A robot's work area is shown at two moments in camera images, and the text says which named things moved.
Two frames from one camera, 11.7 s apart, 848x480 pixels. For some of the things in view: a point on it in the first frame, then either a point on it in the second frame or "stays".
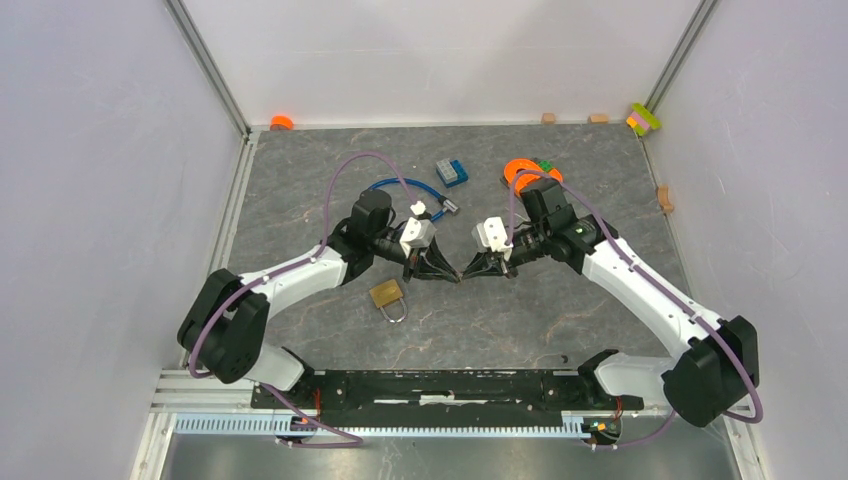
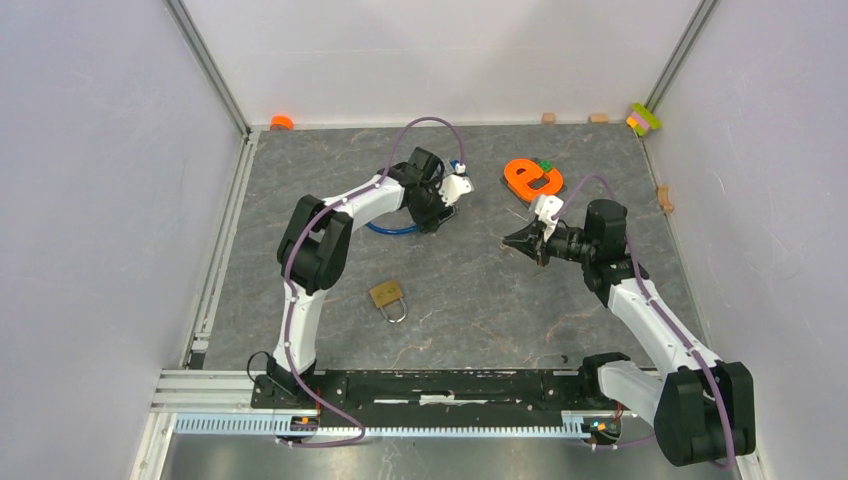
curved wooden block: x=663 y=197 stays
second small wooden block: x=598 y=119 stays
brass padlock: x=385 y=294 stays
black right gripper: x=481 y=266 -> x=530 y=242
